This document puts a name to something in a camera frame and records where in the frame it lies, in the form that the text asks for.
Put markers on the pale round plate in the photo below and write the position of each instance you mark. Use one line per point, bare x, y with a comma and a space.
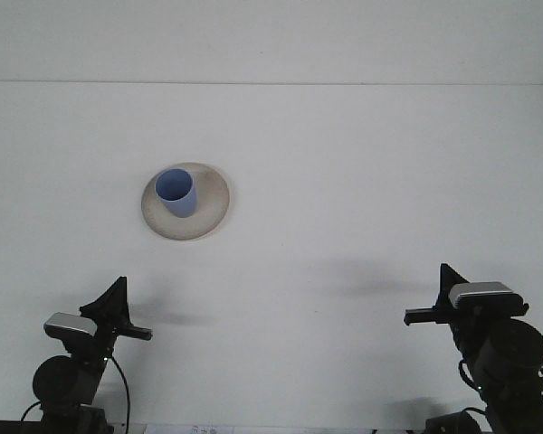
208, 212

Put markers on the pale blue cup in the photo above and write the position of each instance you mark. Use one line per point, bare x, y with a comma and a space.
176, 190

